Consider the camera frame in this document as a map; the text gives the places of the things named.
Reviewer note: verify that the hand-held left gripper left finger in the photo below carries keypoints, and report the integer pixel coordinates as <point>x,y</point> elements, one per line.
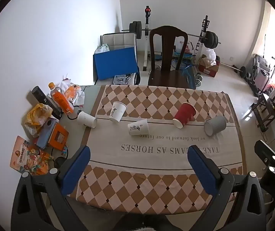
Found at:
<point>76,170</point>

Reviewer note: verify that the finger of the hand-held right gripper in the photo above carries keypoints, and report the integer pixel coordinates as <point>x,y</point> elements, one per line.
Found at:
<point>266,152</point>

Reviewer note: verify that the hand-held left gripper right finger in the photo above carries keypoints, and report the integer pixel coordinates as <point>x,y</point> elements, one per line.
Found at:
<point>202,170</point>

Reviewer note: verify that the grey paper cup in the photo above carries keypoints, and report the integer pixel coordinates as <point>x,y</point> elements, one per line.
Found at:
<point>215,125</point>

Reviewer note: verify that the plain white paper cup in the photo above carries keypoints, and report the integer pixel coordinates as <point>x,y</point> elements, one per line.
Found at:
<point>87,119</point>

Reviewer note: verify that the red ribbed paper cup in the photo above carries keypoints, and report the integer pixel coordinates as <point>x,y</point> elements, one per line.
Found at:
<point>184,115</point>

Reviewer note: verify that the tall white printed paper cup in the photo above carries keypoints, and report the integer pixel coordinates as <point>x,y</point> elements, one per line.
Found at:
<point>117,111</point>

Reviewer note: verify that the short white printed paper cup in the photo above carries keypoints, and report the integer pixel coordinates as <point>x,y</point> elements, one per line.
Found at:
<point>139,127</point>

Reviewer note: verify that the black round object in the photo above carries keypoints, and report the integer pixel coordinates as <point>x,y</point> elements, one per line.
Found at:
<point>59,163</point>

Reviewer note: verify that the orange booklet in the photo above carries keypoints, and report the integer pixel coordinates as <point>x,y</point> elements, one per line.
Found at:
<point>60,137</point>

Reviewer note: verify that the black exercise machine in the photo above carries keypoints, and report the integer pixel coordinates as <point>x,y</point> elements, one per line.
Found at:
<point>266,108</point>

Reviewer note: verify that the grey smartphone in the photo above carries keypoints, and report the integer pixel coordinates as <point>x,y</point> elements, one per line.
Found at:
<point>46,133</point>

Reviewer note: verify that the colourful snack packet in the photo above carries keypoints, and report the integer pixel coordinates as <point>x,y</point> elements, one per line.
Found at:
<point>29,157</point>

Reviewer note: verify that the brown checked tablecloth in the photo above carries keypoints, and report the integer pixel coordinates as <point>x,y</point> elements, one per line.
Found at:
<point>151,173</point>

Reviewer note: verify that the yellow plastic bag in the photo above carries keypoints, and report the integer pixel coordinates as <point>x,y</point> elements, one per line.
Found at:
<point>37,115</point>

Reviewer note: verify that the white appliance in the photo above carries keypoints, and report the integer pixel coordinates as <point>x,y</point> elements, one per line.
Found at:
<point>263,79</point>

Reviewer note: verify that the orange drink bottle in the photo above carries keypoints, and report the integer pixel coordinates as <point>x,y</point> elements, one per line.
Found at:
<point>60,99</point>

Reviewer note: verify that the crumpled white paper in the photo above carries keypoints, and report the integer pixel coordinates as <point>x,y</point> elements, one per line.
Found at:
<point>79,97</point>

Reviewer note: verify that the orange snack bag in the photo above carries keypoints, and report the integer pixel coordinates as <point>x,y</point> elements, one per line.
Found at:
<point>71,92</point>

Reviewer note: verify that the black speaker box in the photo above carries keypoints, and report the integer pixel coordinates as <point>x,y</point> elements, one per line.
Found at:
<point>45,98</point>

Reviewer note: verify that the small black barbell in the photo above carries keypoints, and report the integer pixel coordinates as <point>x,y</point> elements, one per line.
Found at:
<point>242,71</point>

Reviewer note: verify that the grey dumbbell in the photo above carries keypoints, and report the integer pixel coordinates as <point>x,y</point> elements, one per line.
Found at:
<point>198,80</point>

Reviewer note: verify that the cardboard box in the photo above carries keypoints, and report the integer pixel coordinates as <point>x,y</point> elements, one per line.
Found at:
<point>208,71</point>

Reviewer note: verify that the clear plastic box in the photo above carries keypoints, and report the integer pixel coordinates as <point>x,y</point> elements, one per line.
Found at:
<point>120,80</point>

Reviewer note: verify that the white plastic bag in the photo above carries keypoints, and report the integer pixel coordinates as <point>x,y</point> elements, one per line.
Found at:
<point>210,55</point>

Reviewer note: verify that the blue board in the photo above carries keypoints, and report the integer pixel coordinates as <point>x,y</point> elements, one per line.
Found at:
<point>115,63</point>

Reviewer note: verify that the clear plastic bag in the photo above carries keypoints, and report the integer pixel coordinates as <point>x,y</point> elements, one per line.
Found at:
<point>102,48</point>

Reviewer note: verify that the white red-print shopping bag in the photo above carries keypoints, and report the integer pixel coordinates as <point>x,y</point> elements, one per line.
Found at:
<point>181,43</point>

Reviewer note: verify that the dark wooden chair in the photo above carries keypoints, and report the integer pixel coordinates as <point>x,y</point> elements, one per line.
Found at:
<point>167,43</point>

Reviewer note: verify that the white padded chair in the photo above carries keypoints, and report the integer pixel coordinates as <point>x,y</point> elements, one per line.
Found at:
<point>118,39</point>

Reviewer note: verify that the white barbell rack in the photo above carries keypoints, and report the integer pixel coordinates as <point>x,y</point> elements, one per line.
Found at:
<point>147,41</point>

